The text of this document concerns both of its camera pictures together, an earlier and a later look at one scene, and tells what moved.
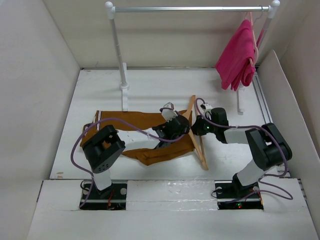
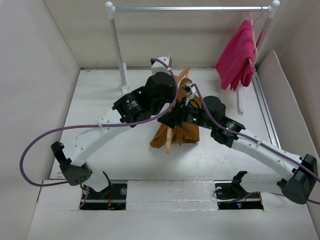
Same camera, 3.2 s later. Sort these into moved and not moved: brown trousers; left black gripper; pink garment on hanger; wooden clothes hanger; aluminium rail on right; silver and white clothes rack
Moved: wooden clothes hanger; left black gripper; brown trousers
Not moved: silver and white clothes rack; aluminium rail on right; pink garment on hanger
